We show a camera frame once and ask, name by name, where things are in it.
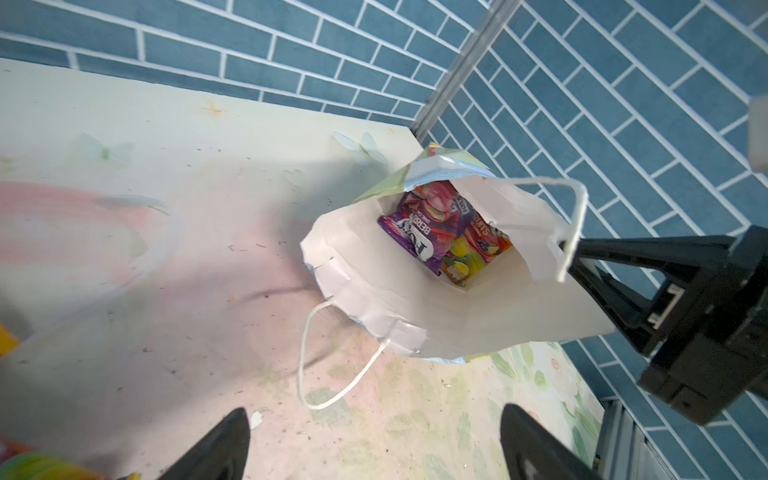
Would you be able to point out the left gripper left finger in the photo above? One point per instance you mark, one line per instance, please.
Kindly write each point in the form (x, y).
(219, 455)

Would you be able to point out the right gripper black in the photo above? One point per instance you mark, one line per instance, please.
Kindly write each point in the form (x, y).
(695, 306)

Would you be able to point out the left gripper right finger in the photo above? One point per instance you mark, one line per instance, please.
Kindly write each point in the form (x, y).
(531, 452)

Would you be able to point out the illustrated paper gift bag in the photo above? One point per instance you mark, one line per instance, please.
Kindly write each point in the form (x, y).
(525, 294)

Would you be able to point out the lemon fruit candy packet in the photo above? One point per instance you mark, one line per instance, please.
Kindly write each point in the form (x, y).
(19, 462)

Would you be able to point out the yellow corn chips packet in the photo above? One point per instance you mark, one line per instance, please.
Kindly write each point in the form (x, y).
(8, 342)

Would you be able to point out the red fruit candy packet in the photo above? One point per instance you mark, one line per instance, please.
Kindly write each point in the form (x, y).
(479, 244)

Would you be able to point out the purple berry candy packet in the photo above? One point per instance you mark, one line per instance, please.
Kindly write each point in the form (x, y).
(427, 221)

